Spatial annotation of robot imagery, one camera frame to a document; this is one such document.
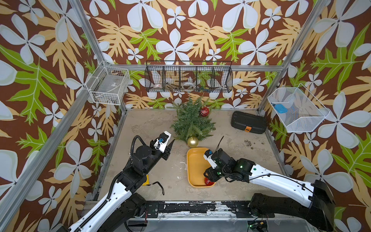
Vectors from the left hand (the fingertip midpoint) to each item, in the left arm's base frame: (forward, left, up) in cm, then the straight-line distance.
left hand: (169, 135), depth 69 cm
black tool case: (+27, -59, -24) cm, 69 cm away
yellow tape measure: (-15, +14, -28) cm, 34 cm away
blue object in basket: (+21, -65, -3) cm, 68 cm away
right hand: (-11, -19, -19) cm, 29 cm away
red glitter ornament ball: (-15, -20, -24) cm, 35 cm away
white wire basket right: (+14, -74, 0) cm, 75 cm away
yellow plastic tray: (-4, -15, -28) cm, 32 cm away
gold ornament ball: (-1, -11, -4) cm, 12 cm away
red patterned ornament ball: (+11, -17, +5) cm, 21 cm away
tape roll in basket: (+44, -10, -2) cm, 45 cm away
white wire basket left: (+33, +39, +5) cm, 51 cm away
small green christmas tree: (+10, -10, -2) cm, 14 cm away
